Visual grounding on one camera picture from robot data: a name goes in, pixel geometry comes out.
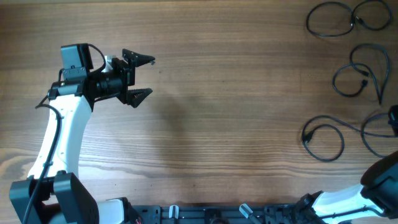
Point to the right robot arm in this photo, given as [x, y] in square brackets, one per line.
[374, 196]

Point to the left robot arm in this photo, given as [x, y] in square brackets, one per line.
[52, 191]

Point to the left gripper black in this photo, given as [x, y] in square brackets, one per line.
[128, 76]

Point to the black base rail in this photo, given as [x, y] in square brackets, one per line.
[268, 214]

